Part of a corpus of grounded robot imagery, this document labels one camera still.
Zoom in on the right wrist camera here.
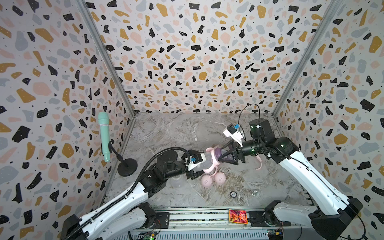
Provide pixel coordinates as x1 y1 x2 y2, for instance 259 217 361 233
223 124 246 147

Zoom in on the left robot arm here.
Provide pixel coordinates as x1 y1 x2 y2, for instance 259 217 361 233
61 147 206 240

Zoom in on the pink bottle cap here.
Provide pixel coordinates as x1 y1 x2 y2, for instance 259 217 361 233
201 175 214 189
214 172 227 186

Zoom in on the small black round cap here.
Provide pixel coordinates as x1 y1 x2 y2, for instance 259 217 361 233
230 191 237 198

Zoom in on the black microphone stand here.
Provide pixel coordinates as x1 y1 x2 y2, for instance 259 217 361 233
102 142 138 177

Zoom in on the clear baby bottle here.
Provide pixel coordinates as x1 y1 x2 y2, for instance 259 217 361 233
189 152 213 173
170 176 186 189

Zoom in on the purple collar with nipple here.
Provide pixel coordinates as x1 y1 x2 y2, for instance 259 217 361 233
211 148 222 165

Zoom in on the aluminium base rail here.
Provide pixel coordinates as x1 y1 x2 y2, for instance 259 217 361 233
79 206 343 240

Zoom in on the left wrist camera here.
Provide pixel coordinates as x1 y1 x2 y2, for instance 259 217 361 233
188 153 207 171

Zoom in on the black corrugated cable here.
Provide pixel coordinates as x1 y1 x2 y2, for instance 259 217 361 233
62 146 191 240

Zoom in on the mint green microphone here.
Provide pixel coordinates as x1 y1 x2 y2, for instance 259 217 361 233
98 112 111 163

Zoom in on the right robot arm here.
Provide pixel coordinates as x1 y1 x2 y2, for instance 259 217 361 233
218 119 363 240

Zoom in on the orange pink card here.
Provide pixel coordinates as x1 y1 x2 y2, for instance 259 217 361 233
229 210 248 225

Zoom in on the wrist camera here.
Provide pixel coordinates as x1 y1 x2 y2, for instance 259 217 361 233
188 153 207 171
223 124 246 147

